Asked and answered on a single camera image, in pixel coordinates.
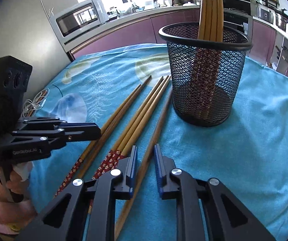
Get silver rice cooker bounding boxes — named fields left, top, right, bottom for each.
left=256, top=7, right=274, bottom=24

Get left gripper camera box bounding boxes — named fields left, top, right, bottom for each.
left=0, top=55, right=33, bottom=136

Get white microwave oven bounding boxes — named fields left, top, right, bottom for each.
left=50, top=0, right=109, bottom=52

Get white earphone cable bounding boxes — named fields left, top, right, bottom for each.
left=22, top=88, right=50, bottom=117

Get pink lower cabinets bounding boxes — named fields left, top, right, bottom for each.
left=70, top=7, right=288, bottom=77

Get black range hood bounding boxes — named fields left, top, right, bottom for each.
left=223, top=0, right=251, bottom=15

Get bamboo chopstick red end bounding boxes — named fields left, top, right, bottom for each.
left=198, top=0, right=212, bottom=40

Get black built-in oven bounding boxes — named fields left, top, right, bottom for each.
left=224, top=9, right=253, bottom=37

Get steel stock pot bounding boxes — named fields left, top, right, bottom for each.
left=276, top=12, right=288, bottom=32

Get black mesh utensil holder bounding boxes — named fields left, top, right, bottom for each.
left=159, top=22, right=253, bottom=127

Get left hand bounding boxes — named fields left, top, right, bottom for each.
left=0, top=162, right=34, bottom=203

